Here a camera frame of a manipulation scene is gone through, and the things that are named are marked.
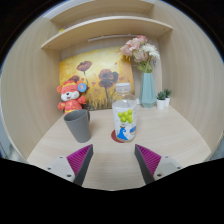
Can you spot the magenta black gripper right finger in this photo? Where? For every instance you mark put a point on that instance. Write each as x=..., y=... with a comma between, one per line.
x=148, y=162

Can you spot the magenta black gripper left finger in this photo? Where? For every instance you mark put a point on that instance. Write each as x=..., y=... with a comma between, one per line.
x=79, y=162

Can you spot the clear water bottle with label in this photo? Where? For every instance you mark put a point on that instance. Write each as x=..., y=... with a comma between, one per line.
x=124, y=106

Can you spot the grey plastic cup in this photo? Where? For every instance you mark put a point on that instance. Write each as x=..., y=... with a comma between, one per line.
x=78, y=123

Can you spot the red round table sticker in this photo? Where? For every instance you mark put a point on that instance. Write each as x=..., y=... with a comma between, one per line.
x=113, y=136

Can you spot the small potted succulent white pot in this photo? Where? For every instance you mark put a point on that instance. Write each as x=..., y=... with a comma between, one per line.
x=161, y=99

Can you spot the teal vase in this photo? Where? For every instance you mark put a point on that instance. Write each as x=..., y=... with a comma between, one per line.
x=147, y=91

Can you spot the red plush mascot toy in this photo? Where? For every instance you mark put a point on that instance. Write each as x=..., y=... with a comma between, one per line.
x=72, y=97

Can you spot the yellow poppy flower painting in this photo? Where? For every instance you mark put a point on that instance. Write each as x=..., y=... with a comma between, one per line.
x=100, y=70

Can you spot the pink white artificial flowers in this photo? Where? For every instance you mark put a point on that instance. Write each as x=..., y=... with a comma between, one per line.
x=142, y=52

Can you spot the white LED light bar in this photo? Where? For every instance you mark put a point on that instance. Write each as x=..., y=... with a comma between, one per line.
x=111, y=37

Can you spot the wooden lower shelf board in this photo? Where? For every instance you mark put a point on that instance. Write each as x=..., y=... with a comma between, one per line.
x=103, y=27

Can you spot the wooden shelf board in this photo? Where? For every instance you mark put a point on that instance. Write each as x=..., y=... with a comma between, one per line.
x=74, y=10
x=103, y=27

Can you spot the wooden upper shelf board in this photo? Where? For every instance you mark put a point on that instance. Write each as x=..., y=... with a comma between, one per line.
x=74, y=10

